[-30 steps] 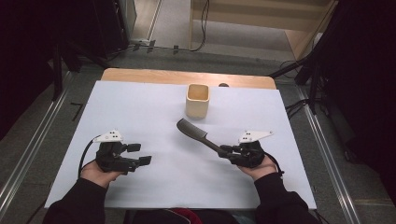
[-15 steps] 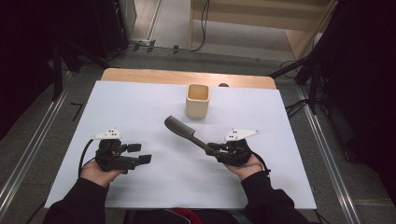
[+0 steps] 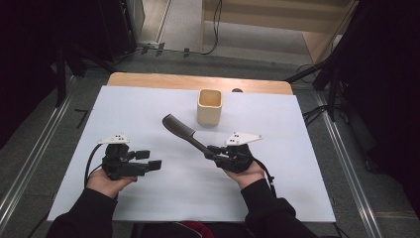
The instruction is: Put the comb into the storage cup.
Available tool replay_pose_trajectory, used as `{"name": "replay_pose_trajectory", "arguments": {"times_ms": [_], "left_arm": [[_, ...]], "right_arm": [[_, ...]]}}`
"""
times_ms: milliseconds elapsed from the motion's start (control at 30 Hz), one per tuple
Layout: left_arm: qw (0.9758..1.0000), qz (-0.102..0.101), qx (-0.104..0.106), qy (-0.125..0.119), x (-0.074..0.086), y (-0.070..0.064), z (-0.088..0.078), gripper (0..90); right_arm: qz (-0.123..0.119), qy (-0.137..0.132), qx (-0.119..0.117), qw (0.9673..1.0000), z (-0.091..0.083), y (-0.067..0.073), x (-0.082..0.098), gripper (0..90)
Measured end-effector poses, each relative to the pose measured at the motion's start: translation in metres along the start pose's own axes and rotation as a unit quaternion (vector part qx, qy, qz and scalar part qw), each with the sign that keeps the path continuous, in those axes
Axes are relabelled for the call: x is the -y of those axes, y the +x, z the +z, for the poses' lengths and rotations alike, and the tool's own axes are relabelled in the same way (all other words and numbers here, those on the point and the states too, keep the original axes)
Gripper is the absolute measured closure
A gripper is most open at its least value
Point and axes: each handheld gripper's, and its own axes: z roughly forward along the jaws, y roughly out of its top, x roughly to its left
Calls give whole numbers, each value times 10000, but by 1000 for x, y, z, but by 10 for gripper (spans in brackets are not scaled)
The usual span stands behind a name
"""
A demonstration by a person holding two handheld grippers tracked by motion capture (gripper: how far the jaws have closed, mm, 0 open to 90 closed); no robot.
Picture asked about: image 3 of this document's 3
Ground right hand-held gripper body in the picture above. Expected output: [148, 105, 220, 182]
[214, 132, 264, 174]

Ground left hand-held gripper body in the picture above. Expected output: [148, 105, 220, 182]
[97, 133, 150, 181]

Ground beige square cup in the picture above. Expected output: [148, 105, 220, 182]
[196, 88, 223, 127]

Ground black comb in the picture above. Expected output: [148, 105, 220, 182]
[161, 113, 216, 159]

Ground person's right hand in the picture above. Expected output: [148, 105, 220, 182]
[224, 160, 266, 190]

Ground person's left hand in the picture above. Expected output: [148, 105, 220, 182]
[85, 168, 138, 199]

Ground white paper sheet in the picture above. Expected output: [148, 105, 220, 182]
[47, 84, 337, 223]

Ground wooden table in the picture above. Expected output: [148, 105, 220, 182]
[107, 71, 294, 96]

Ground black metal stand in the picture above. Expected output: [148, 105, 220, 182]
[285, 0, 365, 123]
[54, 43, 117, 107]

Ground black cabinet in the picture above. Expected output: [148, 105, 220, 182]
[98, 0, 138, 62]

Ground light wooden desk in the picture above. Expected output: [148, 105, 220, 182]
[201, 0, 360, 65]

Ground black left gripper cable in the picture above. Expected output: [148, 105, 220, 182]
[83, 143, 105, 187]

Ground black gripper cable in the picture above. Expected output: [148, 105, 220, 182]
[253, 158, 275, 196]
[83, 143, 105, 187]

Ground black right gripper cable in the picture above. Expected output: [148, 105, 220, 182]
[253, 158, 275, 196]

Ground metal floor rail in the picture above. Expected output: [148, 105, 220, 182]
[0, 77, 80, 226]
[315, 92, 384, 238]

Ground black floor cables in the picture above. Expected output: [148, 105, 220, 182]
[301, 104, 330, 127]

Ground black hanging cable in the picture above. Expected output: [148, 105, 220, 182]
[201, 0, 223, 56]

